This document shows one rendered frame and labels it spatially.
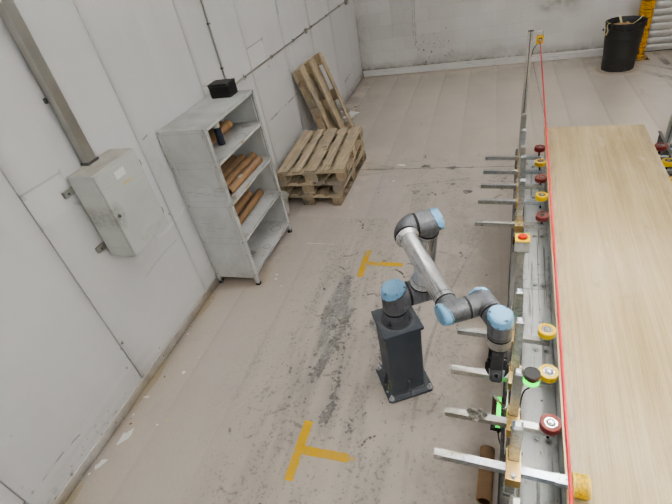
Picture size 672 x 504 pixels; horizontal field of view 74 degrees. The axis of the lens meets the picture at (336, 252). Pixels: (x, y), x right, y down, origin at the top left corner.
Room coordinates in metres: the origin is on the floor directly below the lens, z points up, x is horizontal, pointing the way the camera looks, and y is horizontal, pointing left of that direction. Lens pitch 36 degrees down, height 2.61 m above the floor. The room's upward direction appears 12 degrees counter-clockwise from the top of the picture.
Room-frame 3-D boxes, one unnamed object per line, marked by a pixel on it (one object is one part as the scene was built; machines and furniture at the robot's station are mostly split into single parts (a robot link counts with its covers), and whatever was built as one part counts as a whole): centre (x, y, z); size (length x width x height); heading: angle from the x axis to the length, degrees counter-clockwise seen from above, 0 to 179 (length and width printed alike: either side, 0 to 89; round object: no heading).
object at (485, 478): (1.18, -0.56, 0.04); 0.30 x 0.08 x 0.08; 154
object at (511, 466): (0.77, -0.47, 0.95); 0.13 x 0.06 x 0.05; 154
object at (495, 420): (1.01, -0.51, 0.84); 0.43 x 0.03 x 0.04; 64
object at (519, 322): (1.24, -0.70, 0.93); 0.03 x 0.03 x 0.48; 64
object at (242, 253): (3.80, 0.80, 0.78); 0.90 x 0.45 x 1.55; 157
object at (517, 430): (0.79, -0.48, 0.94); 0.03 x 0.03 x 0.48; 64
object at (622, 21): (6.94, -5.04, 0.36); 0.59 x 0.58 x 0.73; 157
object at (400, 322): (1.93, -0.28, 0.65); 0.19 x 0.19 x 0.10
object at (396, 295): (1.93, -0.29, 0.79); 0.17 x 0.15 x 0.18; 96
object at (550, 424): (0.92, -0.69, 0.85); 0.08 x 0.08 x 0.11
